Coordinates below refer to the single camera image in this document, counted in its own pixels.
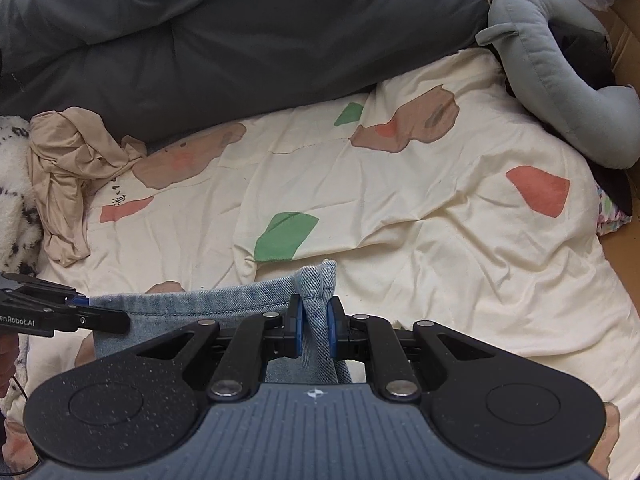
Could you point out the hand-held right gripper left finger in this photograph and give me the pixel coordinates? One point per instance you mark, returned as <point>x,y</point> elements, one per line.
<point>296,325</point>

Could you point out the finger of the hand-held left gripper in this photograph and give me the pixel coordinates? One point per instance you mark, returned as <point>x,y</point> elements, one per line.
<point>45,287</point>
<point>100,321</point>

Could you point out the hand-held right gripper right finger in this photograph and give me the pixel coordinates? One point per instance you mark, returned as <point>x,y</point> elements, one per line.
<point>331,327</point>

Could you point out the blue denim pants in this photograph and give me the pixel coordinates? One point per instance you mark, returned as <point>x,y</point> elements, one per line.
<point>315,290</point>

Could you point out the white spotted fluffy cloth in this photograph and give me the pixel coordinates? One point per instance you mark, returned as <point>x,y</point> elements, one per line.
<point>15,185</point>

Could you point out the beige crumpled garment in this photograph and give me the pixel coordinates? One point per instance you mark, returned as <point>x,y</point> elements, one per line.
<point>65,175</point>

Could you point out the bear print bed sheet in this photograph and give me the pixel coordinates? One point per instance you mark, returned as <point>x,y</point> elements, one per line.
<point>425,260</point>

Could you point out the floral patterned cloth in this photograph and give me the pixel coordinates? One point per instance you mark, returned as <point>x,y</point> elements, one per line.
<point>612,215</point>

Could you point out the black cloth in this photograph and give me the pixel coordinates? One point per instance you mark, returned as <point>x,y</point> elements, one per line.
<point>615,185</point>

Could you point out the grey neck pillow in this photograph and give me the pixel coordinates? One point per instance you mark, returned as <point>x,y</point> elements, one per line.
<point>540,70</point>

